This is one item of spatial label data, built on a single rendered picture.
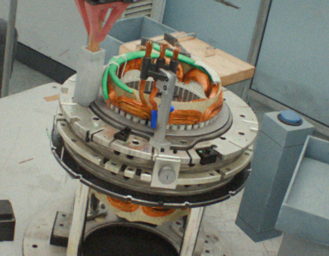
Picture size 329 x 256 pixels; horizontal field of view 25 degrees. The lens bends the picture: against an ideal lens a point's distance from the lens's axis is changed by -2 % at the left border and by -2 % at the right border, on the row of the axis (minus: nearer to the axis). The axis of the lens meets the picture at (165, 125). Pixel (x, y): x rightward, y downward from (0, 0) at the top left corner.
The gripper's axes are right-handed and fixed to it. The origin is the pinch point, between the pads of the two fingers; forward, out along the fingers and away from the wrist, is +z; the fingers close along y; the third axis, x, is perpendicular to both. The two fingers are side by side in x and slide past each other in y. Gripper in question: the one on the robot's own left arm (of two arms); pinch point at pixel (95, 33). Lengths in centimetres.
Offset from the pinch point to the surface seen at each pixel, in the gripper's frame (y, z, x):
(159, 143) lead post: 17.1, 9.1, 1.3
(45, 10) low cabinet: -215, 111, 110
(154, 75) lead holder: 14.0, -0.4, 0.9
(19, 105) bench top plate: -53, 48, 15
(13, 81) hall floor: -207, 143, 90
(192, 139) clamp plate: 17.1, 10.2, 7.5
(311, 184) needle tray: 25.9, 18.9, 27.0
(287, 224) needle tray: 33.4, 16.1, 13.7
